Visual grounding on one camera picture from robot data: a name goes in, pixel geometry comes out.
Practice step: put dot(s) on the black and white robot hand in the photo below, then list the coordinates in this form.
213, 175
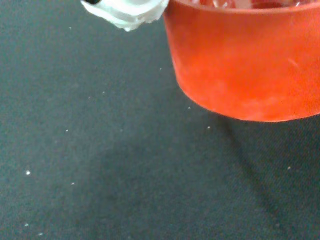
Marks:
127, 13

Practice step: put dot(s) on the black scalloped bench cloth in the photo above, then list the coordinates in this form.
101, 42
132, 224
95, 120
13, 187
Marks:
100, 150

